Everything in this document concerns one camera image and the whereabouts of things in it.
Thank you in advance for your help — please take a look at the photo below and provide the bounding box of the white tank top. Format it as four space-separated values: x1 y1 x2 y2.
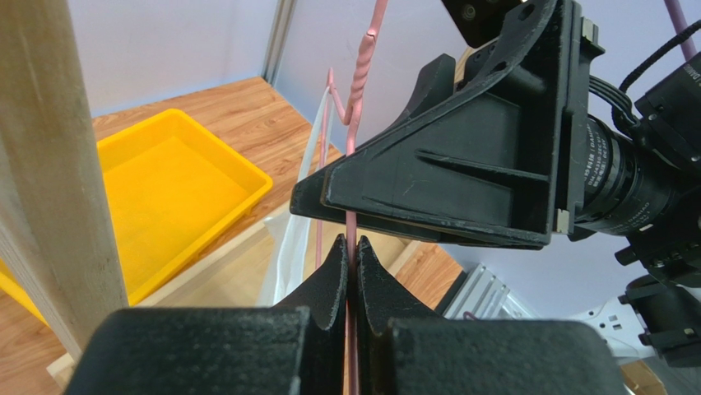
256 87 330 307

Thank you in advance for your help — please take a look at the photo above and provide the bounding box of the wooden clothes rack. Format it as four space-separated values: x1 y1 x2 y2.
0 0 423 395

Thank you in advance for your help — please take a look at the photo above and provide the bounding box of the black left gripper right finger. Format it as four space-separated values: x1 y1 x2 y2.
356 237 626 394

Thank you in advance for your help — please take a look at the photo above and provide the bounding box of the pink wire hanger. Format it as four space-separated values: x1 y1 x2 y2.
327 1 388 394

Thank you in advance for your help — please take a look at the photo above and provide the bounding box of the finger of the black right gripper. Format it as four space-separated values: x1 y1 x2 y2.
289 53 494 250

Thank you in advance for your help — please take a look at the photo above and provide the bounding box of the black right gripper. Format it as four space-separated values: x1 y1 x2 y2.
320 1 680 247

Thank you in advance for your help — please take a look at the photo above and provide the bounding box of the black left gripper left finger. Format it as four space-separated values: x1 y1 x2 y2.
66 235 349 394

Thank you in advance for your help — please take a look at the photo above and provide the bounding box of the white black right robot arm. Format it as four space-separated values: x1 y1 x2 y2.
290 1 700 367

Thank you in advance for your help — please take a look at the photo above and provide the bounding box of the yellow plastic tray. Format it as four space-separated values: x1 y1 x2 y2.
0 108 274 324

